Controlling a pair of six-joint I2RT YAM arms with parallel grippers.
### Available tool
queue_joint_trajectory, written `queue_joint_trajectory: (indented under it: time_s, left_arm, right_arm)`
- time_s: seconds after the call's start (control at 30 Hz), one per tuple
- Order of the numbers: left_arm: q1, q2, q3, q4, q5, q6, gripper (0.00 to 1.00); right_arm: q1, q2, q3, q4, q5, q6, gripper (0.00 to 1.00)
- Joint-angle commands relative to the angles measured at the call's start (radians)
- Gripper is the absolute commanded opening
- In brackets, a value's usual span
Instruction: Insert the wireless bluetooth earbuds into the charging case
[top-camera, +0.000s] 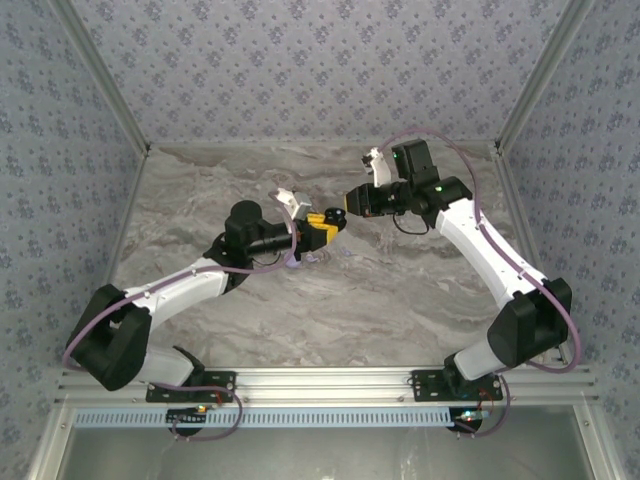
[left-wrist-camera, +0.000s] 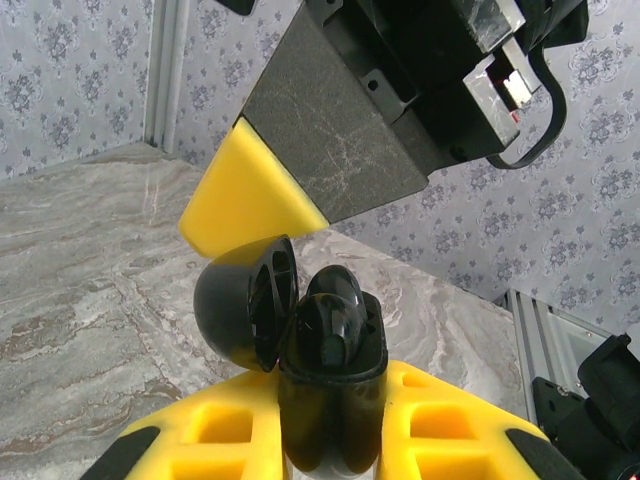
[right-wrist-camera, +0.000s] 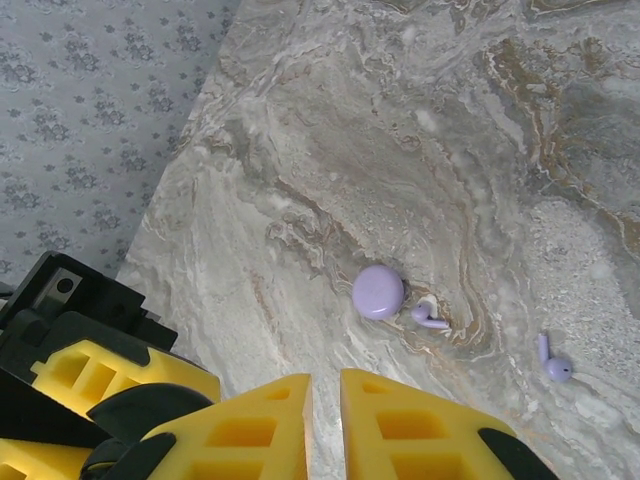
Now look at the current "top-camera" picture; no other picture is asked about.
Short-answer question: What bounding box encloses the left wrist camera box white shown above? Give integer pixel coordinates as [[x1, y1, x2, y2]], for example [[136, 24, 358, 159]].
[[277, 187, 314, 221]]

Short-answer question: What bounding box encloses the aluminium mounting rail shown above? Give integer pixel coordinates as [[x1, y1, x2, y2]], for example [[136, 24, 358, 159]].
[[55, 366, 599, 404]]

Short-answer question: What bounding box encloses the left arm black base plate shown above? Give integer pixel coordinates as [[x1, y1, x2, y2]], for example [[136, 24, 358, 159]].
[[145, 371, 237, 404]]

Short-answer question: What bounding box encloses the small controller board with LED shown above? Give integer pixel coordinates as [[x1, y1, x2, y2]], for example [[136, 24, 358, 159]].
[[166, 405, 209, 427], [452, 407, 494, 432]]

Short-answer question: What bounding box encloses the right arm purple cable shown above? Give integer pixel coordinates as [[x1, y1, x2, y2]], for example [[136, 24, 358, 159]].
[[379, 128, 582, 440]]

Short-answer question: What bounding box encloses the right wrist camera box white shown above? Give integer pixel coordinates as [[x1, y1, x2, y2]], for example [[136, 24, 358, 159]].
[[360, 147, 392, 189]]

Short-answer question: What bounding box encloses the grey slotted cable duct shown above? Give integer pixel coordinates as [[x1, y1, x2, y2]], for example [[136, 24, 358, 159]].
[[74, 407, 461, 429]]

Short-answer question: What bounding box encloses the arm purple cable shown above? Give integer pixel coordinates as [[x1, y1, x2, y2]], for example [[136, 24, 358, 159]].
[[62, 189, 245, 442], [379, 128, 582, 440]]

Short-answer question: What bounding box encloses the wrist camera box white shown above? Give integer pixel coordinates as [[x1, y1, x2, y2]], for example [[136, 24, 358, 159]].
[[360, 147, 392, 189], [277, 187, 314, 221]]

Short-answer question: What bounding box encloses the aluminium table side rail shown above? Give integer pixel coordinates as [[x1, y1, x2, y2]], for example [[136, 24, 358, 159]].
[[79, 144, 151, 369], [492, 144, 571, 364]]

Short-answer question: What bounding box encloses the grey metal lower panel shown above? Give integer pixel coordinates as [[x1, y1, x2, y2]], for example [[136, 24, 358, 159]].
[[59, 422, 601, 480]]

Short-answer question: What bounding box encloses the aluminium frame post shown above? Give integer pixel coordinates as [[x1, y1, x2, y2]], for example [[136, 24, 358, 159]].
[[493, 0, 596, 151], [49, 0, 151, 151]]

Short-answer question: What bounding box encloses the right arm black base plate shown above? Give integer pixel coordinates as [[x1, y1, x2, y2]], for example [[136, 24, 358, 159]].
[[410, 369, 504, 403]]

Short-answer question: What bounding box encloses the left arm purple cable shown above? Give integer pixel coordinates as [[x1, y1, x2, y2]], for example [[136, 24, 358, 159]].
[[62, 189, 245, 442]]

